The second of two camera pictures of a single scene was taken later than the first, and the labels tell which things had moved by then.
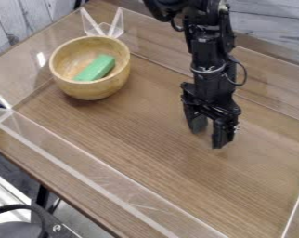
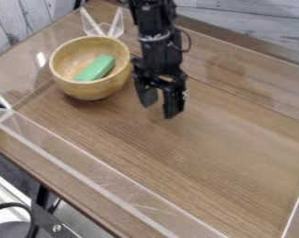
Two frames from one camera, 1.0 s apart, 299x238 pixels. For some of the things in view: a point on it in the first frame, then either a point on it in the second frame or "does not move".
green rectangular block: x=97 y=68 does not move
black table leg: x=43 y=196 does not move
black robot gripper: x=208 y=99 -> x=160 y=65
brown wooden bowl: x=71 y=57 does not move
